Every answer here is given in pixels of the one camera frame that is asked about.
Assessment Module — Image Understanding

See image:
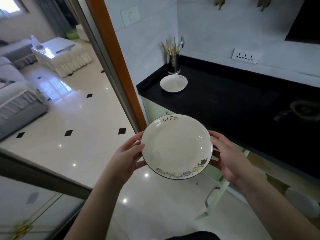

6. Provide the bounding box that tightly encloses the person's left hand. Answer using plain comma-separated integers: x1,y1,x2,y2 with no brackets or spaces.
106,131,148,184

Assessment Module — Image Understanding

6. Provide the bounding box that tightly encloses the person's right hand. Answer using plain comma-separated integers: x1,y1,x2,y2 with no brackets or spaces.
208,130,253,184

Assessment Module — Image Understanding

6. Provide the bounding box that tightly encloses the large white plate cat print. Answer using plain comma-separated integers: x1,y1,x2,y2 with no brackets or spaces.
141,114,213,180

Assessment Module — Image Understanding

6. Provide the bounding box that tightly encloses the person's left forearm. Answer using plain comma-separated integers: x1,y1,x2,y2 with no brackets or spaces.
64,169,131,240

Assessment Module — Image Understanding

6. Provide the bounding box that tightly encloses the person's right forearm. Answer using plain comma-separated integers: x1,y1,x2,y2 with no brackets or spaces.
234,169,320,240

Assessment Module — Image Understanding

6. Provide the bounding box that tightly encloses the small white plate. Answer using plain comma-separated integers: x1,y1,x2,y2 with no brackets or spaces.
160,74,188,93

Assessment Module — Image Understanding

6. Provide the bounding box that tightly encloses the steel utensil holder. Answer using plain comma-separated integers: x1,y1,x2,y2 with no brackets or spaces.
167,53,181,75

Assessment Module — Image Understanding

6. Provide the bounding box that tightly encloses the person's dark clothing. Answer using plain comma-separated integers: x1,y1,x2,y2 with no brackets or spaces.
164,231,222,240

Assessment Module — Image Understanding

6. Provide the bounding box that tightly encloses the bunch of wooden chopsticks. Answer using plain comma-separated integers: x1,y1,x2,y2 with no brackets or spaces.
161,37,182,56

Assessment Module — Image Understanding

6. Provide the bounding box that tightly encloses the coffee table with white cloth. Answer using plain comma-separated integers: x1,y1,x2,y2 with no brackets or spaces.
31,37,93,78

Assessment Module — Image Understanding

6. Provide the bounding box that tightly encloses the glass sliding door gold pattern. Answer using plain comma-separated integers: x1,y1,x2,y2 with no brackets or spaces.
0,149,93,240

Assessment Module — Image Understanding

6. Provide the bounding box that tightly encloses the dark remote control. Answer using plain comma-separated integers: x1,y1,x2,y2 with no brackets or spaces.
55,44,76,54

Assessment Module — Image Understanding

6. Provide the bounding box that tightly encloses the large grey sofa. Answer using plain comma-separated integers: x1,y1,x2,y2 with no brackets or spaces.
0,56,49,142

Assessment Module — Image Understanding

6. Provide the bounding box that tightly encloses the green stool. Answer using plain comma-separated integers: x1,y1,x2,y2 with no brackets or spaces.
65,28,81,40

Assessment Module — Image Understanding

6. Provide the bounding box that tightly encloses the tissue box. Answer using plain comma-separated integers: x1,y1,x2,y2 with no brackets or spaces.
30,35,46,51

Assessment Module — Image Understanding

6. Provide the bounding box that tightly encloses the black range hood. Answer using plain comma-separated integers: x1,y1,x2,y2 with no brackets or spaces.
285,0,320,45

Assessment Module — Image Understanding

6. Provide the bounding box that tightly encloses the small grey sofa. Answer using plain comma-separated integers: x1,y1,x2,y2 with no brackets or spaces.
0,38,38,69

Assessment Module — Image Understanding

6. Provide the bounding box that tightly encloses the grey curtain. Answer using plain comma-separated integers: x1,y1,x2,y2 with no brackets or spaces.
34,0,77,38

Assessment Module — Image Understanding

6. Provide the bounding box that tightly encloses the metal cabinet handle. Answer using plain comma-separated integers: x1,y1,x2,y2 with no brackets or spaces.
205,186,221,208

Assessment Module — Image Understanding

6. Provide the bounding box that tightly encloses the white wall socket strip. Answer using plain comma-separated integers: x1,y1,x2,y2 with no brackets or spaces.
231,48,260,64

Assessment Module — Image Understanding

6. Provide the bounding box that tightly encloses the brown wooden door frame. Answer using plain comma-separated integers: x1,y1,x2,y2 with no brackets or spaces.
84,0,148,132

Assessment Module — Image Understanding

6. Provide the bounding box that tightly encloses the grey metal door track frame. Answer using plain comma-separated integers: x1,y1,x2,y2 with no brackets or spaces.
64,0,141,134

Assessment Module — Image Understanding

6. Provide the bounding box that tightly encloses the white light switch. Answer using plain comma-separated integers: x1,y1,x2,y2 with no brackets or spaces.
120,6,139,28

